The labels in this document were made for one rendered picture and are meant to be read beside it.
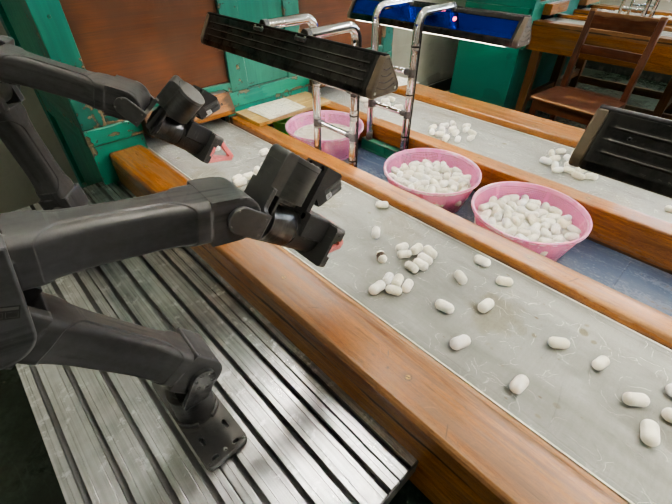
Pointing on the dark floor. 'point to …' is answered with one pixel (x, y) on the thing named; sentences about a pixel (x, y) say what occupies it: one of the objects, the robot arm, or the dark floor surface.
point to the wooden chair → (563, 101)
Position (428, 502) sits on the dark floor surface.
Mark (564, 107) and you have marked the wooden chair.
